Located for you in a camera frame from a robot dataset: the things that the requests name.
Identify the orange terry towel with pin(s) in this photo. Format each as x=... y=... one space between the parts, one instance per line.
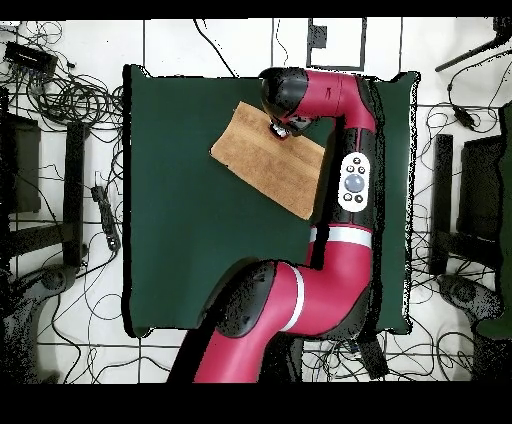
x=272 y=168

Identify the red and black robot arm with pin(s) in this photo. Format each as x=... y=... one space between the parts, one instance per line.
x=340 y=272

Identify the dark grey square plate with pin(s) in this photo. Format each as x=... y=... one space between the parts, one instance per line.
x=318 y=36

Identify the dark green table cloth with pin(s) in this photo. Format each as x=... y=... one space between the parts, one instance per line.
x=180 y=240

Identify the black stand leg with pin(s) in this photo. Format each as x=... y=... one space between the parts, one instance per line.
x=74 y=192
x=443 y=180

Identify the black power adapter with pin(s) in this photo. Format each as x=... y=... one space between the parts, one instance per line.
x=464 y=118

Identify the black power strip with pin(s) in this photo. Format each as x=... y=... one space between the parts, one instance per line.
x=372 y=356
x=107 y=218

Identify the black rod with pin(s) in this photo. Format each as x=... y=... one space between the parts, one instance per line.
x=468 y=54

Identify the black panel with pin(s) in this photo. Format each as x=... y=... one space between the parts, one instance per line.
x=480 y=184
x=24 y=168

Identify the black robot stand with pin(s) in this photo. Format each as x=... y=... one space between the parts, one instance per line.
x=288 y=360

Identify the black electronics box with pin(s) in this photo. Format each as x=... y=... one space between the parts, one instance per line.
x=30 y=58

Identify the grey rectangular floor frame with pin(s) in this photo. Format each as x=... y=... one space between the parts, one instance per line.
x=363 y=44

